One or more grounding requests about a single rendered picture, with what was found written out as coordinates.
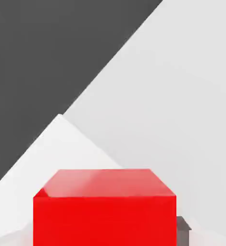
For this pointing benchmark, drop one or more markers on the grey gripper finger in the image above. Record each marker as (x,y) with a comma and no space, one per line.
(182,234)

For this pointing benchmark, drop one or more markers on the small red cube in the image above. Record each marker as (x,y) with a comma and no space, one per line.
(105,217)

